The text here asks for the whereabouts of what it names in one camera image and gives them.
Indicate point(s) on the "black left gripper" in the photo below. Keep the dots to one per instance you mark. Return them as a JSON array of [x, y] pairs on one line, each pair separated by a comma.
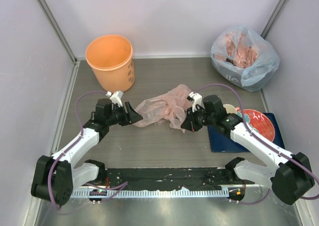
[[132, 117]]

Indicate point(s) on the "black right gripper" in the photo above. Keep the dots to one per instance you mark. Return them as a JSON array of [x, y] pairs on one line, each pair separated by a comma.
[[190, 123]]

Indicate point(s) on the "pink translucent trash bag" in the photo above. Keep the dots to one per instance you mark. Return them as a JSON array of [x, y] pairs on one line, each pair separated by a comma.
[[170, 106]]

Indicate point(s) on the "orange plastic trash bin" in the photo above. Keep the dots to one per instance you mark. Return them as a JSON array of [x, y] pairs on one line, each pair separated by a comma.
[[111, 60]]

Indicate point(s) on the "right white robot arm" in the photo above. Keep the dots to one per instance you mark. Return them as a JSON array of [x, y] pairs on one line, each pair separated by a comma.
[[288, 175]]

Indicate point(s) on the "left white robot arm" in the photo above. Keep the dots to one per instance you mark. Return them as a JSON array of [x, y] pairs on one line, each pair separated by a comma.
[[56, 176]]

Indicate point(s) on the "blue bag of pink bags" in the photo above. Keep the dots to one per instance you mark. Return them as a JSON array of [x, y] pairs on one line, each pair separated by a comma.
[[244, 58]]

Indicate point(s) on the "dark blue tray mat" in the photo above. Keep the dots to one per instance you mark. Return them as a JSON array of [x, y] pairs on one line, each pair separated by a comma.
[[244, 138]]

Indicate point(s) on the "pink ceramic mug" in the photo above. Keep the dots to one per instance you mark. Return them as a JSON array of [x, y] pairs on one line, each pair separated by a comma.
[[231, 109]]

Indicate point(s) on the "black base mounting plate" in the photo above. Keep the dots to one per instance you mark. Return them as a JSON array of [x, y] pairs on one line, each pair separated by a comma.
[[169, 179]]

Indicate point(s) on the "floral ceramic plate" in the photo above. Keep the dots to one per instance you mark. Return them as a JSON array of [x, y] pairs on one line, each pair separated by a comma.
[[260, 123]]

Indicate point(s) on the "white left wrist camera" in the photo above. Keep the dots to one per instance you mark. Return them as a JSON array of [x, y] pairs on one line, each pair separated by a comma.
[[115, 98]]

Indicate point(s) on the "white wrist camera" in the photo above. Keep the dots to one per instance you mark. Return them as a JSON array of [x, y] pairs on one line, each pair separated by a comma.
[[115, 98], [196, 99]]

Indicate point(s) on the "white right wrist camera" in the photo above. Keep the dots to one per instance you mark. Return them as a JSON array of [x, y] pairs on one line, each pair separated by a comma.
[[196, 99]]

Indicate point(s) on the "perforated aluminium rail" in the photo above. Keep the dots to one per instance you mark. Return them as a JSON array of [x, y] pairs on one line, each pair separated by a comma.
[[126, 194]]

